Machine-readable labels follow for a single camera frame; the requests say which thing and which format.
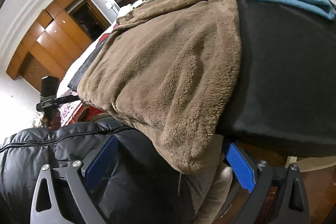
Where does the brown fleece jacket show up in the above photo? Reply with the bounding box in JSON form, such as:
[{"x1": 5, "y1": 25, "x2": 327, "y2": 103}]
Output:
[{"x1": 77, "y1": 0, "x2": 242, "y2": 174}]

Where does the person's left hand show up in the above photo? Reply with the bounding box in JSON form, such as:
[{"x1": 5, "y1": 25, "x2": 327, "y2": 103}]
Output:
[{"x1": 42, "y1": 111, "x2": 61, "y2": 131}]

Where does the white bedding pile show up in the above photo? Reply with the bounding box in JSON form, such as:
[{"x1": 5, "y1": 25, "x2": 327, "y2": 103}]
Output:
[{"x1": 56, "y1": 2, "x2": 141, "y2": 97}]

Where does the wooden wardrobe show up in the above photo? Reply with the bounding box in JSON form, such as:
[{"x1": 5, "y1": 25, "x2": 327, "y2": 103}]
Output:
[{"x1": 6, "y1": 0, "x2": 110, "y2": 91}]

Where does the red garment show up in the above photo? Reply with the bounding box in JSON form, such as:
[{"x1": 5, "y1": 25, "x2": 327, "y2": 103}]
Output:
[{"x1": 97, "y1": 33, "x2": 110, "y2": 46}]

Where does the black puffer jacket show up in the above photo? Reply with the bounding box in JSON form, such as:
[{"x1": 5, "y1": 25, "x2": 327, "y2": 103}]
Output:
[{"x1": 1, "y1": 118, "x2": 195, "y2": 223}]

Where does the bedside lamp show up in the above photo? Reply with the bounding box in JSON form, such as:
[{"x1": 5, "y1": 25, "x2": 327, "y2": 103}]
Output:
[{"x1": 105, "y1": 2, "x2": 120, "y2": 15}]

